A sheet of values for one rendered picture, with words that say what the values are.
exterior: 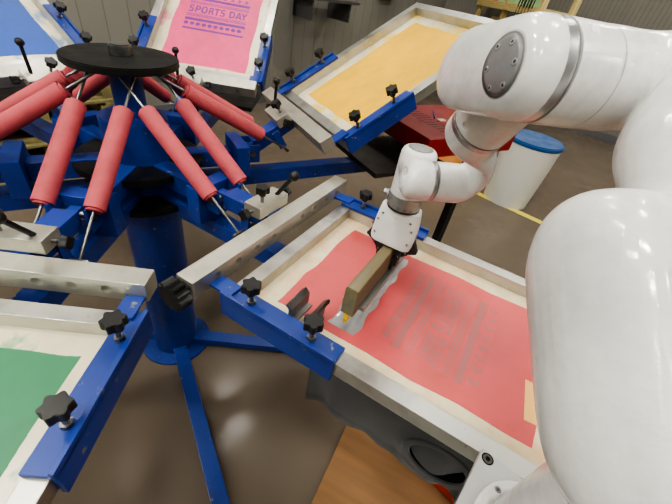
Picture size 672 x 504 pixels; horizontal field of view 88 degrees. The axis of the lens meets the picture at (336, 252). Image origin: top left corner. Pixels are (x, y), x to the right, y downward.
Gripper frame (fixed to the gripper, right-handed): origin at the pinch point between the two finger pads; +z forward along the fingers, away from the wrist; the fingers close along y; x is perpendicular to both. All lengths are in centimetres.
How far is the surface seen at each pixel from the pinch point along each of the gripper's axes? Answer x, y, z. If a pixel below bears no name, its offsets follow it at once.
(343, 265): 2.7, -12.0, 11.1
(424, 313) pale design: 0.0, 13.7, 11.1
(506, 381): -7.6, 35.8, 11.2
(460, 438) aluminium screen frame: -28.7, 29.2, 7.8
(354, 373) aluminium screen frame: -28.5, 7.5, 7.7
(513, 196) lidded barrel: 305, 34, 91
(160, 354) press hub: -11, -91, 105
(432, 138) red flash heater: 88, -17, -4
